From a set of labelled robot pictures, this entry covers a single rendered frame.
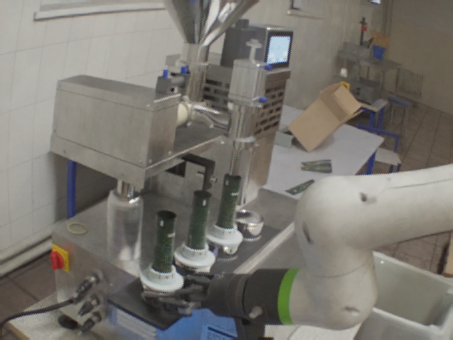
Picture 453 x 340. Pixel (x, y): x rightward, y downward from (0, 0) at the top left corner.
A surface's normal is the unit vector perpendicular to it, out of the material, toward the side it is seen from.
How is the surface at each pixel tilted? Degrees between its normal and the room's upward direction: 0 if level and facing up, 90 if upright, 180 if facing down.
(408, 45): 90
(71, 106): 90
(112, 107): 90
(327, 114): 90
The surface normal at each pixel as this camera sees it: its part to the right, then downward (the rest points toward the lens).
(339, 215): -0.18, -0.16
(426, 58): -0.45, 0.25
